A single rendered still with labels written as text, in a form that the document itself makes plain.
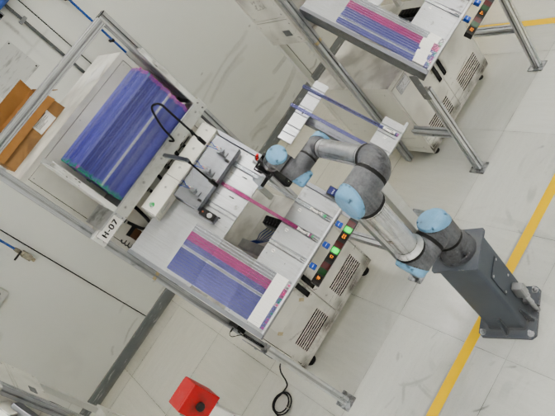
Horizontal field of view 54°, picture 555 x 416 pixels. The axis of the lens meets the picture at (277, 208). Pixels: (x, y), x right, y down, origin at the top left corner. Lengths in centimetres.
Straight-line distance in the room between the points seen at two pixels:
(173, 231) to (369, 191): 107
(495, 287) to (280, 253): 89
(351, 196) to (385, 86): 142
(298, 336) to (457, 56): 185
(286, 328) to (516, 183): 140
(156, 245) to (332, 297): 102
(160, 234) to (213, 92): 196
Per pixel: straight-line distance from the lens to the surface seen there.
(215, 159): 252
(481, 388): 260
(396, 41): 284
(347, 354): 300
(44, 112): 264
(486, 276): 227
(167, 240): 251
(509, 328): 264
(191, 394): 245
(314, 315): 295
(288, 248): 241
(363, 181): 175
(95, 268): 408
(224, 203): 250
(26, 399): 264
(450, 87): 344
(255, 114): 447
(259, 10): 315
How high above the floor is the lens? 227
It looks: 34 degrees down
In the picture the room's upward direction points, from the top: 48 degrees counter-clockwise
